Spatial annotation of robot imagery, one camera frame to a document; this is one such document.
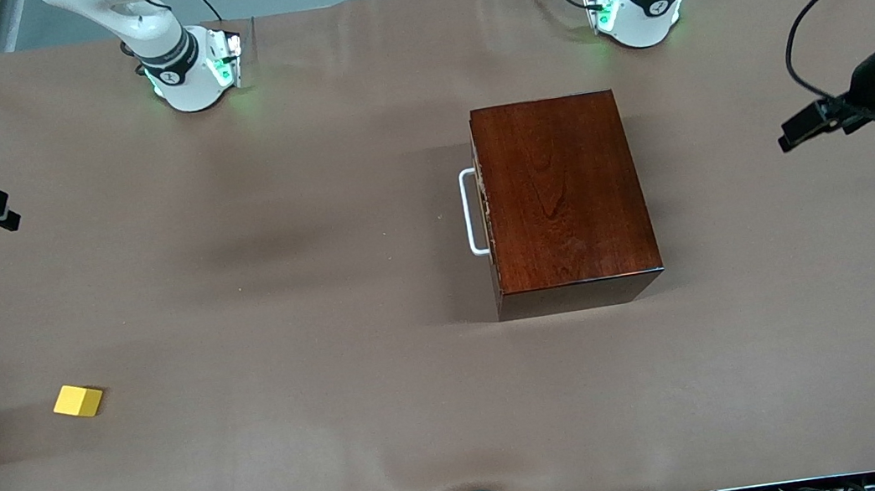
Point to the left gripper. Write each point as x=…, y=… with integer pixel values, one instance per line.
x=869, y=80

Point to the yellow block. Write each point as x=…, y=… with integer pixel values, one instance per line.
x=78, y=401

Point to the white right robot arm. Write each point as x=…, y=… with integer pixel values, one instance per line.
x=168, y=61

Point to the dark red-brown wooden cabinet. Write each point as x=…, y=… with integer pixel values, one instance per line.
x=567, y=203

